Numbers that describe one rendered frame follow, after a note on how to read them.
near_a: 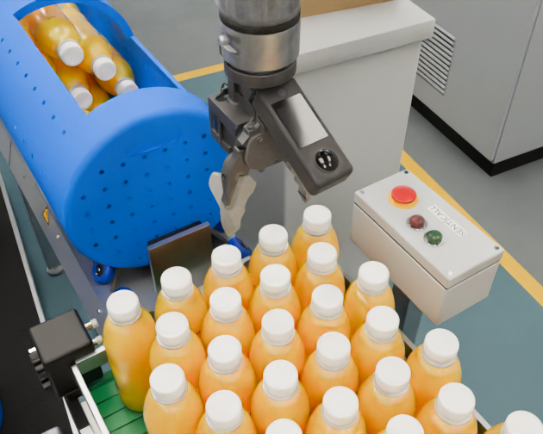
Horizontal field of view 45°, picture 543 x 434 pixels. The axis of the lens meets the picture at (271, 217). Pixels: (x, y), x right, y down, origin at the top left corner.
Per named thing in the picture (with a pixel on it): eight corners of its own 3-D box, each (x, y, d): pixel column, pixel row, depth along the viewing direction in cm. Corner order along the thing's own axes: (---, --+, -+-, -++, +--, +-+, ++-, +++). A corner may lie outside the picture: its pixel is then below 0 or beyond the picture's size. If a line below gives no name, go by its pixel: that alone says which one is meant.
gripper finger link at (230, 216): (210, 210, 78) (235, 144, 74) (235, 241, 75) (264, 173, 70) (188, 211, 76) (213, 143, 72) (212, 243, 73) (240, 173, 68)
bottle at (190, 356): (155, 430, 90) (135, 352, 77) (170, 386, 95) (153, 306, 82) (205, 439, 90) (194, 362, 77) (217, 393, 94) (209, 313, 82)
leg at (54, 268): (61, 261, 234) (13, 115, 190) (66, 271, 230) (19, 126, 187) (45, 268, 232) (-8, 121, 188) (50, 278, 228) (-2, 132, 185)
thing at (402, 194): (404, 187, 97) (405, 181, 96) (421, 201, 95) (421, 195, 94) (385, 195, 95) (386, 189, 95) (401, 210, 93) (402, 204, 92)
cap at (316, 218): (299, 217, 94) (300, 207, 93) (325, 212, 95) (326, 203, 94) (307, 236, 91) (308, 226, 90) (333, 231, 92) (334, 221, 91)
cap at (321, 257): (341, 259, 88) (342, 250, 87) (327, 277, 86) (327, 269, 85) (315, 247, 90) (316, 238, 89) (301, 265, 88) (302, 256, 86)
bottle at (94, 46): (57, 46, 132) (90, 89, 121) (43, 15, 127) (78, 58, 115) (89, 32, 134) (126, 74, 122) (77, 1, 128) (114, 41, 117)
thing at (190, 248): (208, 269, 108) (202, 214, 99) (215, 279, 107) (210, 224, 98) (152, 294, 104) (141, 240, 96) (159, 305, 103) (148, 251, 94)
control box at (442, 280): (397, 215, 107) (407, 166, 100) (488, 297, 95) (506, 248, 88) (348, 238, 103) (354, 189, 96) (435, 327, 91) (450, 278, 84)
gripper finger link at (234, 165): (242, 197, 74) (270, 130, 70) (251, 207, 73) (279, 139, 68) (208, 198, 71) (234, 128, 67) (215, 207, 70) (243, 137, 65)
